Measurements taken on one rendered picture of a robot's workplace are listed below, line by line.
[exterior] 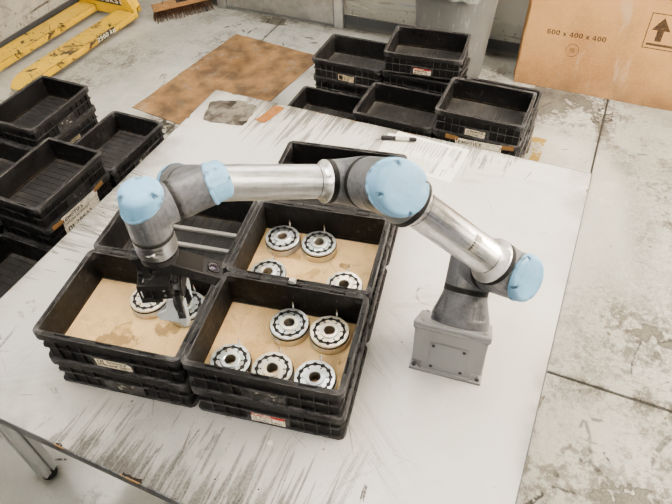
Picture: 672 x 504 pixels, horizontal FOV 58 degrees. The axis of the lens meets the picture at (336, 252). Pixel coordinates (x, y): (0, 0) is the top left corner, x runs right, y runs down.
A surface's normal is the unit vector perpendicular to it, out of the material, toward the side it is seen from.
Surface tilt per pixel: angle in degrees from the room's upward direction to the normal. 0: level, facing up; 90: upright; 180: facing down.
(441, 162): 0
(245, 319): 0
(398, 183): 55
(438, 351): 90
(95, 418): 0
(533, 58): 73
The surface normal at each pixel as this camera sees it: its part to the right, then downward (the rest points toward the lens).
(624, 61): -0.39, 0.46
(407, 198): 0.37, 0.11
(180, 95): -0.04, -0.69
